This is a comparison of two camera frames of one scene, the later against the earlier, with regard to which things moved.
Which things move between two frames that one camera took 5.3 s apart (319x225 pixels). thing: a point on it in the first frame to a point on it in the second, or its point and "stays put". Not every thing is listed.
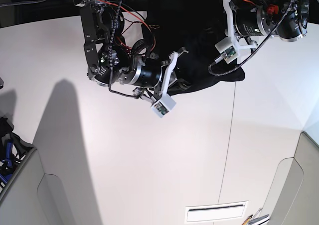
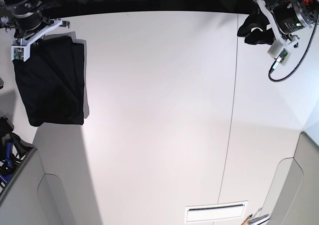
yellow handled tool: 248,219 stays put
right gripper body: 239,44 to 259,19
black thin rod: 215,208 stays put
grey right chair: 293,197 stays put
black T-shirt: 197,27 to 51,81
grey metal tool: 259,218 stays put
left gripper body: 168,75 to 53,25
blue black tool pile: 13,150 stays put
